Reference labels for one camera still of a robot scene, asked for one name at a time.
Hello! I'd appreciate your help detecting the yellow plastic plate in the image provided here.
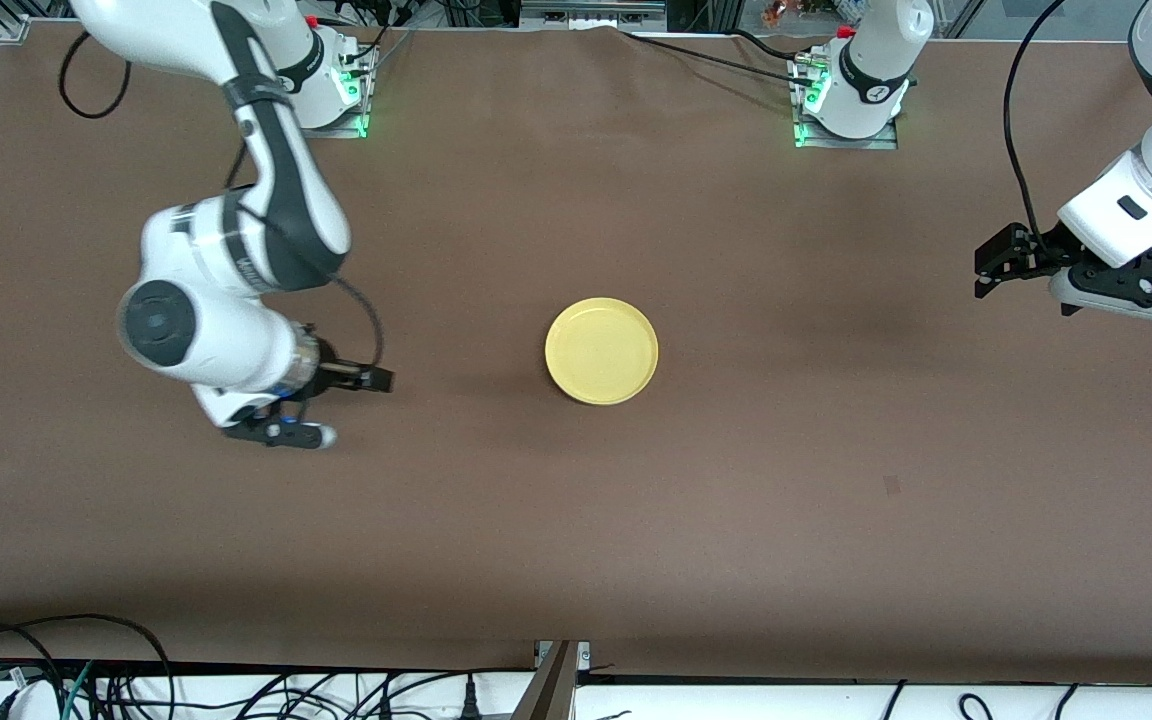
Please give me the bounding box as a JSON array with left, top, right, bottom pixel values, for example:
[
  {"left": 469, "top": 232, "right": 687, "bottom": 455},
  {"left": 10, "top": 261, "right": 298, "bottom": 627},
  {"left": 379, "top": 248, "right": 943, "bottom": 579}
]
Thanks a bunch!
[{"left": 544, "top": 297, "right": 660, "bottom": 407}]

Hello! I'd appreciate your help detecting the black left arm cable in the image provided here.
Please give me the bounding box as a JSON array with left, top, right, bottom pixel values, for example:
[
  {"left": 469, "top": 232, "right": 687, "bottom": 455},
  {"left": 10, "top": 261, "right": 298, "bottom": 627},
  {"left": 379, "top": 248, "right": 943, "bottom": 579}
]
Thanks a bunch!
[{"left": 1002, "top": 0, "right": 1072, "bottom": 256}]

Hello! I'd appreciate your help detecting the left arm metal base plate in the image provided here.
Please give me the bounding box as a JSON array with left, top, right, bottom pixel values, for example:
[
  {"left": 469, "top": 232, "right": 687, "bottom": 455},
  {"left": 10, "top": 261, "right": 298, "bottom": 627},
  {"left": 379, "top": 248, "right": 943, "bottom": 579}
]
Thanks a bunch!
[{"left": 791, "top": 55, "right": 900, "bottom": 151}]

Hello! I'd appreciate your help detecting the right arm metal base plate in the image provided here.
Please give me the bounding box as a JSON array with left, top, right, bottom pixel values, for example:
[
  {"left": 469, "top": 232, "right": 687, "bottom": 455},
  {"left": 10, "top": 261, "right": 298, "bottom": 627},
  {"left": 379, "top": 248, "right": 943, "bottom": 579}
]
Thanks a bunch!
[{"left": 298, "top": 45, "right": 374, "bottom": 139}]

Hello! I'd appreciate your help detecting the black looping cable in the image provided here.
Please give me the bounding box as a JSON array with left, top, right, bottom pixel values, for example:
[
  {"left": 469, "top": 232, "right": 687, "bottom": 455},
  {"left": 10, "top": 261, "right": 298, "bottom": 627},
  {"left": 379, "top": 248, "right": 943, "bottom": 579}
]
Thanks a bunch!
[{"left": 0, "top": 614, "right": 175, "bottom": 720}]

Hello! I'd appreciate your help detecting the black cable across table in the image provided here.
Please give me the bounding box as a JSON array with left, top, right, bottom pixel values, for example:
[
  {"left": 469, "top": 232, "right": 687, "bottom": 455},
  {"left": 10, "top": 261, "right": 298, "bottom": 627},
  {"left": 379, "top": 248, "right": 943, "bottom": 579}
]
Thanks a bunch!
[{"left": 616, "top": 27, "right": 822, "bottom": 89}]

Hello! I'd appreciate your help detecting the green cable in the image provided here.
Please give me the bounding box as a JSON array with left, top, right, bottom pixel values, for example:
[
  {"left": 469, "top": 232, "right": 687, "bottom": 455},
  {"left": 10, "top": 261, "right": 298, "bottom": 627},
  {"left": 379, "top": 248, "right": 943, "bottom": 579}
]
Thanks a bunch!
[{"left": 61, "top": 660, "right": 97, "bottom": 720}]

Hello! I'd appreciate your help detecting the black base cable bundle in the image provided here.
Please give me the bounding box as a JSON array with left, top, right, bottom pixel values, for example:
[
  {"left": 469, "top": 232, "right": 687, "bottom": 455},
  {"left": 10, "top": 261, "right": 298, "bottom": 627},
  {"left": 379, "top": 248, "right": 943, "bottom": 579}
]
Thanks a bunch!
[{"left": 331, "top": 0, "right": 412, "bottom": 71}]

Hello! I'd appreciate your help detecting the aluminium frame post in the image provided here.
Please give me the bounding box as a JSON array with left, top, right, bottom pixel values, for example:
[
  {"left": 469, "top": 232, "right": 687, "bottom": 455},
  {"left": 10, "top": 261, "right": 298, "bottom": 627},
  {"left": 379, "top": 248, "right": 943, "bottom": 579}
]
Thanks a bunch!
[{"left": 511, "top": 640, "right": 592, "bottom": 720}]

